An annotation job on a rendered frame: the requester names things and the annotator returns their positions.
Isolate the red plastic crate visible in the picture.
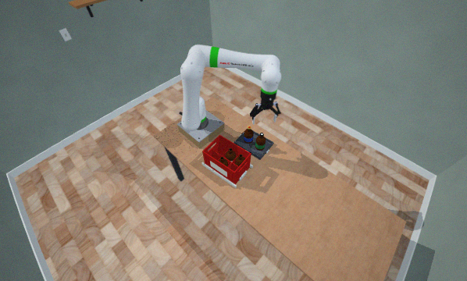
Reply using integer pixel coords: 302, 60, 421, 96
204, 138, 251, 184

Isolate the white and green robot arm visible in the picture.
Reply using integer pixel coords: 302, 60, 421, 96
180, 44, 281, 131

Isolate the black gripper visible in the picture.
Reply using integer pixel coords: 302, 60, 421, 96
250, 100, 280, 125

